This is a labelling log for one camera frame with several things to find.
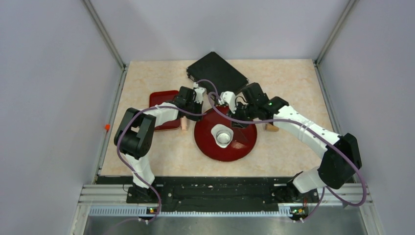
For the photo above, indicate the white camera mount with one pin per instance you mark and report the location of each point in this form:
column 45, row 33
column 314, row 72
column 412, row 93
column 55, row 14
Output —
column 228, row 98
column 199, row 93

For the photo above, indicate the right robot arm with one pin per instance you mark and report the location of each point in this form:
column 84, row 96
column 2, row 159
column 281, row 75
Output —
column 340, row 154

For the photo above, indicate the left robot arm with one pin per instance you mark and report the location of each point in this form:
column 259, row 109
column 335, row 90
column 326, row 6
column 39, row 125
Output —
column 134, row 136

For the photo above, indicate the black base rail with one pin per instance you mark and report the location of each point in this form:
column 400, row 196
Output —
column 217, row 194

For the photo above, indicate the pink plastic cylinder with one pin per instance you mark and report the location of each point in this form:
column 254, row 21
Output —
column 184, row 124

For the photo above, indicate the wooden double-ended roller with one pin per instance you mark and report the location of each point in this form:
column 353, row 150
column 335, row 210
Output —
column 271, row 128

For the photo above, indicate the white dough ball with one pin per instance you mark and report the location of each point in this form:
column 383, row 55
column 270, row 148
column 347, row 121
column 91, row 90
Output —
column 217, row 128

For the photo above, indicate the round red tray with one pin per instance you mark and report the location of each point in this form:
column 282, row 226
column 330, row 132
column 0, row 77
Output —
column 206, row 142

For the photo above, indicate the metal scraper wooden handle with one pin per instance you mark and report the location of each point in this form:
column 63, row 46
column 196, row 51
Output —
column 241, row 135

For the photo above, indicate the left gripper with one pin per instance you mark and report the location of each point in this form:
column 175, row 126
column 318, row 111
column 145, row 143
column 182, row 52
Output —
column 198, row 105

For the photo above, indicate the clear glass cup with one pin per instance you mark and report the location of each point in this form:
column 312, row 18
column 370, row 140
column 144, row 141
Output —
column 223, row 137

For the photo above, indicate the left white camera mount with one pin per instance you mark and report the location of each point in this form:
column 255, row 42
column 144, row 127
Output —
column 199, row 93

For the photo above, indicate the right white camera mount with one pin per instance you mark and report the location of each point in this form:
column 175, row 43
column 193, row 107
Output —
column 228, row 98

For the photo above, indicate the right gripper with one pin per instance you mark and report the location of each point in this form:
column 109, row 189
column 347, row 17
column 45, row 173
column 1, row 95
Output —
column 238, row 105

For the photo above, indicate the black case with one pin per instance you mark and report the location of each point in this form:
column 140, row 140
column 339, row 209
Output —
column 215, row 74

